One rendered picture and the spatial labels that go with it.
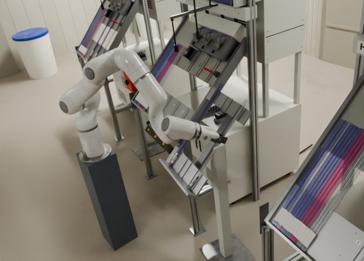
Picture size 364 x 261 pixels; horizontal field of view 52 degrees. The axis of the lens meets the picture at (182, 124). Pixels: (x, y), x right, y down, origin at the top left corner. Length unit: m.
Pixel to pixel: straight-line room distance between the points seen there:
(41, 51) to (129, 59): 4.00
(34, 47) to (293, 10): 3.90
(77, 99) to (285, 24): 1.27
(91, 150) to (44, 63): 3.53
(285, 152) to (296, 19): 0.95
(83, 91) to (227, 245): 1.23
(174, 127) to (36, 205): 1.89
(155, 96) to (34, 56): 4.09
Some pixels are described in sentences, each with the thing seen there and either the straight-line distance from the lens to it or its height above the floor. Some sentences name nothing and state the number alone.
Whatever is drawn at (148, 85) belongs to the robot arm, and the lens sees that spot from 1.58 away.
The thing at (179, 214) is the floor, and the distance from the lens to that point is 2.74.
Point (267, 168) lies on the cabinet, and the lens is 2.75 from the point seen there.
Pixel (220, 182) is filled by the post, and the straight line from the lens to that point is 2.02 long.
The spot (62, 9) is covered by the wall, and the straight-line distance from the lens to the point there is 6.34.
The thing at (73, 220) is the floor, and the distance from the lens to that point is 2.95.
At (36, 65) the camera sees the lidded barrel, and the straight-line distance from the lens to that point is 5.61.
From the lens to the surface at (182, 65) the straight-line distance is 2.47.
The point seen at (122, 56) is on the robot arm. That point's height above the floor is 1.38.
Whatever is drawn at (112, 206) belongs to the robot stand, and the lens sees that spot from 2.40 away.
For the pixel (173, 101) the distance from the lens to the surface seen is 2.36.
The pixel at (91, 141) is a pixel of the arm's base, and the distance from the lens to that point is 2.15.
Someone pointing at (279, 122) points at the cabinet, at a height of 0.55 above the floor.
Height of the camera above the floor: 1.91
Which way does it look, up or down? 31 degrees down
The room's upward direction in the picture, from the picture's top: 8 degrees counter-clockwise
